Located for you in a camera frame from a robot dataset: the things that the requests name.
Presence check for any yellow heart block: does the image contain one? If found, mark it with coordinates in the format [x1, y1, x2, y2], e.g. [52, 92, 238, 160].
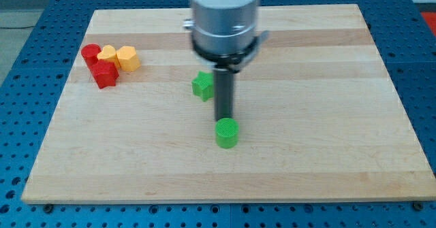
[97, 45, 121, 69]

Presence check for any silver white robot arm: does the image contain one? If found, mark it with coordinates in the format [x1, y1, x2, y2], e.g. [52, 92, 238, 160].
[184, 0, 269, 73]

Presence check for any red cylinder block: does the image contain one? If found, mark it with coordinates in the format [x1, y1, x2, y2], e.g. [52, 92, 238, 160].
[80, 44, 102, 67]

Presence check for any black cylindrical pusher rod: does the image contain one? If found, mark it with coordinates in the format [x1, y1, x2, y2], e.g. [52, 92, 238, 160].
[213, 67, 234, 121]

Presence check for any green star block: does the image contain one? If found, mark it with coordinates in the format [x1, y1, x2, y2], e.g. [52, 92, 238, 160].
[191, 71, 214, 101]

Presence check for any yellow hexagon block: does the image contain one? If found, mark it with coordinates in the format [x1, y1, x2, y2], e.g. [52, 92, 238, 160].
[116, 46, 141, 72]

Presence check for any red star block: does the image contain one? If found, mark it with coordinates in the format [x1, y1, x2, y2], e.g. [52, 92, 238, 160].
[91, 60, 119, 89]

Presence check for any green cylinder block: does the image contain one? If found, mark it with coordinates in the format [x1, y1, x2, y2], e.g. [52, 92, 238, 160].
[215, 118, 239, 149]

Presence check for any wooden board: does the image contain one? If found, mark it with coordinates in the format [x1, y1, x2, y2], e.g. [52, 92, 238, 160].
[22, 4, 435, 204]

